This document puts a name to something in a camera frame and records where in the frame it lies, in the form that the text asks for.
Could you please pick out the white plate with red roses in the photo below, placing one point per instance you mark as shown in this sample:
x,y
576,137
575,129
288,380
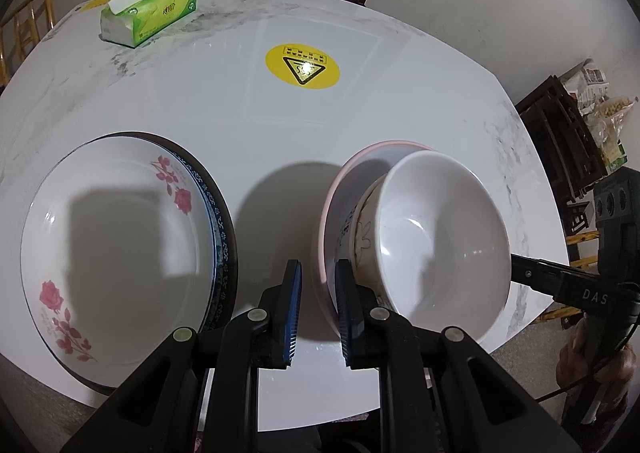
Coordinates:
x,y
115,253

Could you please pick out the pink bowl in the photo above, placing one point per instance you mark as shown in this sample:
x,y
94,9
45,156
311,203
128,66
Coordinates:
x,y
332,213

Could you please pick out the white bowl with blue cartoon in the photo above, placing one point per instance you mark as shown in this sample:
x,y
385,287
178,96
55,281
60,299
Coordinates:
x,y
440,243

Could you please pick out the yellow bamboo chair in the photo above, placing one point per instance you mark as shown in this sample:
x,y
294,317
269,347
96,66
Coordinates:
x,y
582,238
25,28

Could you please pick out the person's right hand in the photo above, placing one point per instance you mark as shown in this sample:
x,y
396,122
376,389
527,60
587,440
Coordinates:
x,y
570,363

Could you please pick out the pile of snack bags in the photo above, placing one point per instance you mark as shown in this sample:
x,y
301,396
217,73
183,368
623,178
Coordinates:
x,y
607,118

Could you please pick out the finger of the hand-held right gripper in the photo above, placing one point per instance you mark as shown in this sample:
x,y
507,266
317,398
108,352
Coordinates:
x,y
535,273

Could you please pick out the stacked dark wooden chairs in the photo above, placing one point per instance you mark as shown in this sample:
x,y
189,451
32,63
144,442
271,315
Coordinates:
x,y
560,133

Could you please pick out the dark plate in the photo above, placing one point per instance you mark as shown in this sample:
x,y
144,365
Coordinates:
x,y
232,245

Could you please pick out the blue patterned plate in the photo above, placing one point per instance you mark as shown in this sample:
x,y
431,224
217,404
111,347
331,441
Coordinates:
x,y
222,243

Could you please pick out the green tissue pack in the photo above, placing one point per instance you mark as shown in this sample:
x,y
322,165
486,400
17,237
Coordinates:
x,y
150,10

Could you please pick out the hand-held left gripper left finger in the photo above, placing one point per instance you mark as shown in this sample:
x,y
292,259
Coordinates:
x,y
292,313

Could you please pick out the yellow warning sticker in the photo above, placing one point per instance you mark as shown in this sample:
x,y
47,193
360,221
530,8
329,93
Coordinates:
x,y
302,65
100,0

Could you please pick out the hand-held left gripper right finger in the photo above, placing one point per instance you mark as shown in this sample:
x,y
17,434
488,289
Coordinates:
x,y
346,313

